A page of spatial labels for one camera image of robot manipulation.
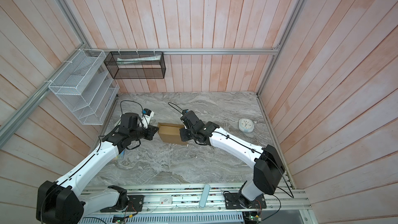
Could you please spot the aluminium front rail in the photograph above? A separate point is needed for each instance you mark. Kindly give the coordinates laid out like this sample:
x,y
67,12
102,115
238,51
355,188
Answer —
x,y
186,199

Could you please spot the white round clock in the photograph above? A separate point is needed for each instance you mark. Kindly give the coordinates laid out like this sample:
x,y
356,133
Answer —
x,y
246,125

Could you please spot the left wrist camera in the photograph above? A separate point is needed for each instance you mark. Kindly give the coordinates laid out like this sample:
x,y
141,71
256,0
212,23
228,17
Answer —
x,y
147,116

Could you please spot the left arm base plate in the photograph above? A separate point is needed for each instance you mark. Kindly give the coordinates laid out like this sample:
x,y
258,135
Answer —
x,y
126,202

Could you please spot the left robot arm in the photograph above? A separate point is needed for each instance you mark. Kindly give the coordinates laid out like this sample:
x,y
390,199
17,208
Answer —
x,y
61,202

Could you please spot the white label tag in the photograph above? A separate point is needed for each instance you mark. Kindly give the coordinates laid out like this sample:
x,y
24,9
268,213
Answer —
x,y
166,201

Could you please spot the aluminium wall frame bar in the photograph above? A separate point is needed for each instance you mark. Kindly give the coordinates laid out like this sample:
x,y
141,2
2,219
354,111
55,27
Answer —
x,y
203,51

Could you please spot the brown cardboard box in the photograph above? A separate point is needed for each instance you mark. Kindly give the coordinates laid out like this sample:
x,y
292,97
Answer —
x,y
170,133

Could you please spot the black mesh basket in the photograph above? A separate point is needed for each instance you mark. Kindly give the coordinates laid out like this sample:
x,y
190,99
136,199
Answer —
x,y
134,72

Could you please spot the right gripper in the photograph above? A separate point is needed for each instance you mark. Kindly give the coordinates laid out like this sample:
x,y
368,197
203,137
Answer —
x,y
184,137

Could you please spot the coloured marker pack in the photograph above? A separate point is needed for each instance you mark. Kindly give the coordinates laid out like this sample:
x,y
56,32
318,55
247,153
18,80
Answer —
x,y
121,155

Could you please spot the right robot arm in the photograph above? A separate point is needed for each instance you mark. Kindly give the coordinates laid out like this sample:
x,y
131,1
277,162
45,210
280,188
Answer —
x,y
265,161

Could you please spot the white wire mesh shelf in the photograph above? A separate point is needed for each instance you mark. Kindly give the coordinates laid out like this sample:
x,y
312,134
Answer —
x,y
86,91

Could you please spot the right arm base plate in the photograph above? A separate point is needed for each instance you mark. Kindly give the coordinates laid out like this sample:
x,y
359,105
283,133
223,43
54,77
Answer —
x,y
239,201

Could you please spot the paper sheet in basket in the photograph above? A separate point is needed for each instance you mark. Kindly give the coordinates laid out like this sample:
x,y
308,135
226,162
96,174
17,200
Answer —
x,y
151,60

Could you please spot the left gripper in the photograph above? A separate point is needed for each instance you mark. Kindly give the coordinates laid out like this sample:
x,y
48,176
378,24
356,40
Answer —
x,y
151,131

